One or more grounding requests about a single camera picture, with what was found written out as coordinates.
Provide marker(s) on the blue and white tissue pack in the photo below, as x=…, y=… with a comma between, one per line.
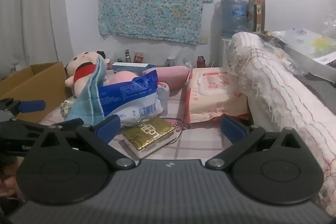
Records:
x=131, y=98

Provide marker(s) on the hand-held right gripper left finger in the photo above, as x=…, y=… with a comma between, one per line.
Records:
x=109, y=127

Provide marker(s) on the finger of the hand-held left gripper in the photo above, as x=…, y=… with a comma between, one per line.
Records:
x=31, y=106
x=71, y=124

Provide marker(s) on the clear plastic packaging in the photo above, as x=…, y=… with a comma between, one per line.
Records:
x=302, y=37

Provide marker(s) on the grey cloth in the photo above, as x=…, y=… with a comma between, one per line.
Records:
x=320, y=90

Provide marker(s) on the cardboard box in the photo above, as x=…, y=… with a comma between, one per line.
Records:
x=34, y=85

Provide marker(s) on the pale patterned cloth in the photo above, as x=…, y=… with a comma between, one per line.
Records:
x=67, y=108

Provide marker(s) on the small red box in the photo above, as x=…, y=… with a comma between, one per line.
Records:
x=138, y=59

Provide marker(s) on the clear plastic bag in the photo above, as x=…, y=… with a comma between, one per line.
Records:
x=185, y=58

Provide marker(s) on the blue water jug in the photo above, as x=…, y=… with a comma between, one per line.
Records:
x=233, y=16

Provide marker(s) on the pink plush toy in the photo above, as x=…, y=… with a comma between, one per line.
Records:
x=122, y=78

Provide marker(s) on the grey curtain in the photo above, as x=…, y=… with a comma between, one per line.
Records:
x=31, y=16

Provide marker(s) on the white cup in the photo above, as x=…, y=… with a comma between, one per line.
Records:
x=170, y=61

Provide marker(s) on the pink plaid bed sheet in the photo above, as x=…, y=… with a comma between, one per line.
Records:
x=199, y=140

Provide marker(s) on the blue and white box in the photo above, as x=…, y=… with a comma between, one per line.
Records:
x=131, y=66

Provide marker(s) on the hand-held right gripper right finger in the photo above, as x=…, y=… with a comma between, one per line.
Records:
x=232, y=130

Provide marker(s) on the gold tissue pack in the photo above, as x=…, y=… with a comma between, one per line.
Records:
x=147, y=134

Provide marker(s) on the red bottle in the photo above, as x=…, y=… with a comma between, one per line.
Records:
x=200, y=62

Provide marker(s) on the silver lighter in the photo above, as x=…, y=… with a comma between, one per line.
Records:
x=127, y=56

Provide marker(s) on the white knitted blanket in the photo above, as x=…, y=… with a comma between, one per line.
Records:
x=283, y=108

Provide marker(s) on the light blue towel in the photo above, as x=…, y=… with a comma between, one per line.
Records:
x=89, y=100

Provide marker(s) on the pink towel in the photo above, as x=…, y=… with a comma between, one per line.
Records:
x=173, y=75

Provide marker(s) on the plush doll with red shirt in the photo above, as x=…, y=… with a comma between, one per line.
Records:
x=82, y=60

